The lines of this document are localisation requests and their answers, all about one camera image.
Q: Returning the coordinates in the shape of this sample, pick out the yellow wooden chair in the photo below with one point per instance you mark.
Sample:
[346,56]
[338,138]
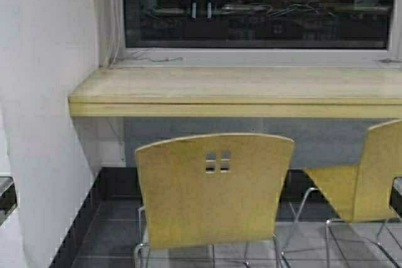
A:
[359,192]
[212,189]

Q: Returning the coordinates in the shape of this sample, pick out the dark glass window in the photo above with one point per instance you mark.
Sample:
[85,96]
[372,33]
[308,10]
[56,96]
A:
[258,24]

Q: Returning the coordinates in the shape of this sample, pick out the long wooden counter table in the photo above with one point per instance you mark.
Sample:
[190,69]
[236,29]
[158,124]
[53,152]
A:
[294,92]

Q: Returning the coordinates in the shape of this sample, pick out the right base corner block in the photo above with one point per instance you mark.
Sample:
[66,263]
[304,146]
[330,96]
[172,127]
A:
[395,198]

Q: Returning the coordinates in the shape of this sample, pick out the base corner block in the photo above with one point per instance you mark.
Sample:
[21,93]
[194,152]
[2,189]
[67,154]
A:
[8,197]
[395,198]

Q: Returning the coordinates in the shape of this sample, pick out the left base corner block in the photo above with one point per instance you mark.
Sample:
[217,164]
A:
[8,197]

